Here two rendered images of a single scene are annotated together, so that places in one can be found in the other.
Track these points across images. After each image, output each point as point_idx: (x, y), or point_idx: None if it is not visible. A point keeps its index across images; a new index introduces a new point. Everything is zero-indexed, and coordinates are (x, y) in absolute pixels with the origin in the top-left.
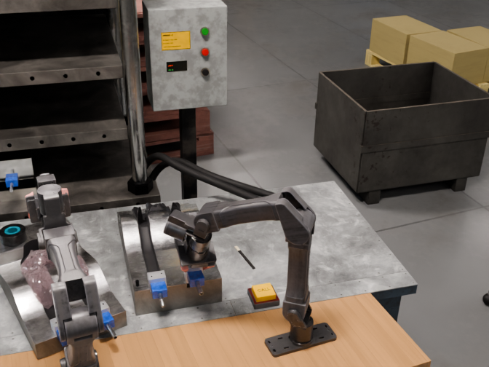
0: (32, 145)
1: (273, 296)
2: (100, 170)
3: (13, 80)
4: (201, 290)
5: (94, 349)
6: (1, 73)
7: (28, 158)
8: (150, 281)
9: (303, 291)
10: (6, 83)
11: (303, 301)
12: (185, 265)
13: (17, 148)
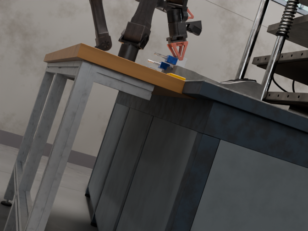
0: (294, 98)
1: (169, 74)
2: None
3: (306, 53)
4: (157, 52)
5: (103, 32)
6: (305, 50)
7: (288, 105)
8: (168, 63)
9: (135, 12)
10: (304, 55)
11: (130, 20)
12: (166, 38)
13: (289, 99)
